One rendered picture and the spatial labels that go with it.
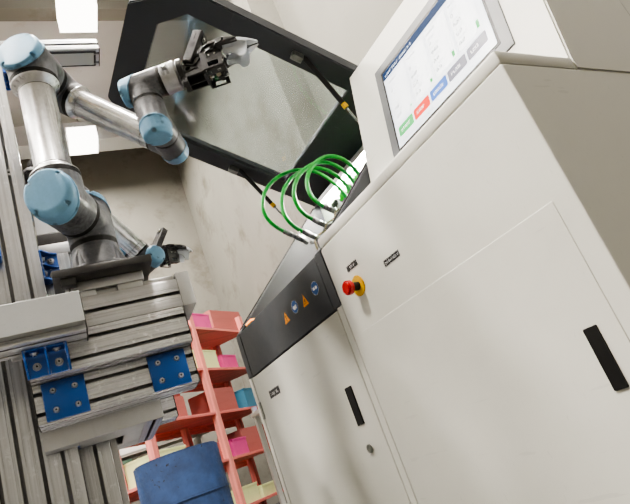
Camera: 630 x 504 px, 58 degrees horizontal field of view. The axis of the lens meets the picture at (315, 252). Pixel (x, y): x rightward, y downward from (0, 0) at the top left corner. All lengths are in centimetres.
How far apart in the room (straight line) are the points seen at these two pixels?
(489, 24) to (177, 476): 283
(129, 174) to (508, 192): 1009
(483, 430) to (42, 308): 92
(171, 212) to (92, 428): 919
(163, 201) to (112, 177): 98
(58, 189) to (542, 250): 102
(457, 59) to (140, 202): 939
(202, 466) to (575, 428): 272
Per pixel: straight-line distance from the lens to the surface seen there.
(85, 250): 149
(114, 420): 148
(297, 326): 167
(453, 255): 113
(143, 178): 1087
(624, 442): 101
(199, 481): 350
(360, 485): 161
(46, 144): 151
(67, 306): 129
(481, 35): 145
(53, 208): 140
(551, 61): 118
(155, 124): 143
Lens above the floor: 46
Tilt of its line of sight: 19 degrees up
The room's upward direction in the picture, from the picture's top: 21 degrees counter-clockwise
